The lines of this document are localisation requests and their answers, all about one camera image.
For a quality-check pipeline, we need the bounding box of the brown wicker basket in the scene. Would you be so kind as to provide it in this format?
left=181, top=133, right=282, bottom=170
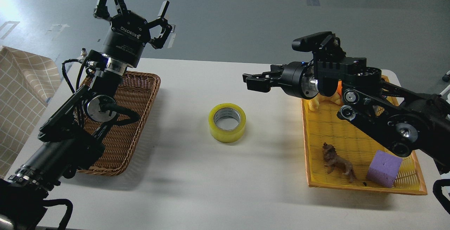
left=77, top=71, right=162, bottom=177

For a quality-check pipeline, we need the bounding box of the yellow plastic basket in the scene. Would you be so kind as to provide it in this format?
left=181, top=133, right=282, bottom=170
left=302, top=99, right=428, bottom=195

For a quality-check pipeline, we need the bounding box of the brown toy lion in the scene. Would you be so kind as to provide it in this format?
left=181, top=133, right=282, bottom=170
left=322, top=142, right=357, bottom=183

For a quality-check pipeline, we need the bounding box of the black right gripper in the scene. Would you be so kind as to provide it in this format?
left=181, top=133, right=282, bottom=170
left=242, top=62, right=313, bottom=99

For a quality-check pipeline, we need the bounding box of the beige checkered cloth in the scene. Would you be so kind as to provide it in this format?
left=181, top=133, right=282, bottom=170
left=0, top=46, right=61, bottom=178

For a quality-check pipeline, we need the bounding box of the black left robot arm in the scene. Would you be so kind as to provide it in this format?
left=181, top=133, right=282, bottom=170
left=1, top=0, right=172, bottom=230

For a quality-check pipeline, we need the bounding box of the purple foam block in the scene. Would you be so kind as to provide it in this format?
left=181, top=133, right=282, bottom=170
left=366, top=150, right=403, bottom=188

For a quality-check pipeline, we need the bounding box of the yellow tape roll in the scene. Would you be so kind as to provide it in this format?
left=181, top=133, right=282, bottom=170
left=208, top=102, right=246, bottom=143

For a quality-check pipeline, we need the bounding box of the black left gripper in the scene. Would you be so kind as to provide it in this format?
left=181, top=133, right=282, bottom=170
left=93, top=0, right=173, bottom=68

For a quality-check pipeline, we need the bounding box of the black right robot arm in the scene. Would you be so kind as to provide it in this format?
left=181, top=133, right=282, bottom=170
left=243, top=31, right=450, bottom=173

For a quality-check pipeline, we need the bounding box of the toy croissant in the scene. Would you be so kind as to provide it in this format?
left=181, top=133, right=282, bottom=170
left=308, top=92, right=343, bottom=111

